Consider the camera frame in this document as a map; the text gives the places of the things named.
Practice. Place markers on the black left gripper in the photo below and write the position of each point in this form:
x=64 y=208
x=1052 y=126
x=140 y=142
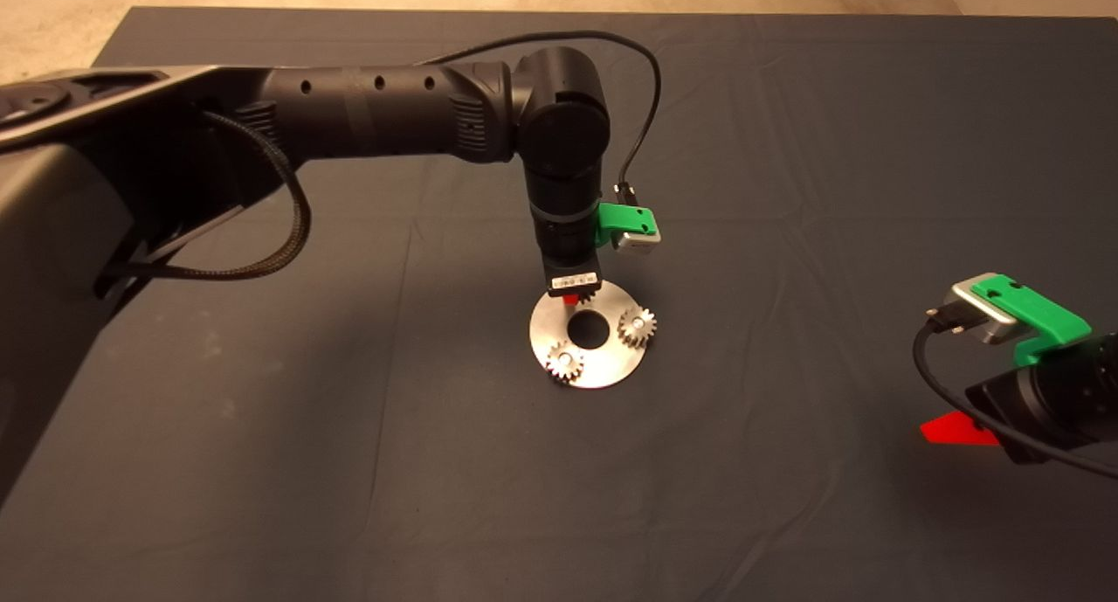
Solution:
x=572 y=274

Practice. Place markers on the thick black braided sleeve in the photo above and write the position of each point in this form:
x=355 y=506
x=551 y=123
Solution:
x=304 y=226

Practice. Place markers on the dark grey table cloth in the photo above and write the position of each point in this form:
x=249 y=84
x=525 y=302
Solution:
x=524 y=497

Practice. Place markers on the green right camera mount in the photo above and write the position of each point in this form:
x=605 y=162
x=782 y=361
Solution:
x=1039 y=314

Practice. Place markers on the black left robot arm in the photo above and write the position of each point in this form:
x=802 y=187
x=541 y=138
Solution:
x=349 y=113

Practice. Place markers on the green left camera mount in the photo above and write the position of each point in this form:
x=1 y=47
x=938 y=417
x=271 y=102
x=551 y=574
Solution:
x=624 y=219

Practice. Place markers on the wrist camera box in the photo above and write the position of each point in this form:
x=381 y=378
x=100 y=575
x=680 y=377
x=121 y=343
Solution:
x=983 y=309
x=636 y=239

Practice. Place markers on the steel planetary gear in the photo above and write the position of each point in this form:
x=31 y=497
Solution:
x=638 y=327
x=587 y=294
x=564 y=363

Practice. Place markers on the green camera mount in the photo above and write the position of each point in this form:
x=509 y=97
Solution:
x=1039 y=314
x=624 y=219

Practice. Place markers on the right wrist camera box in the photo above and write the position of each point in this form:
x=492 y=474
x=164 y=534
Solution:
x=983 y=309

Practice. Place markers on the round metal carrier plate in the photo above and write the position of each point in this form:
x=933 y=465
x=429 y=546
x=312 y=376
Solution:
x=603 y=362

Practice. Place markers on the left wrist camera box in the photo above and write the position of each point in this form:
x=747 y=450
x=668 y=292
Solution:
x=636 y=239

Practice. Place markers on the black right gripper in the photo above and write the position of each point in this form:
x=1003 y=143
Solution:
x=1004 y=410

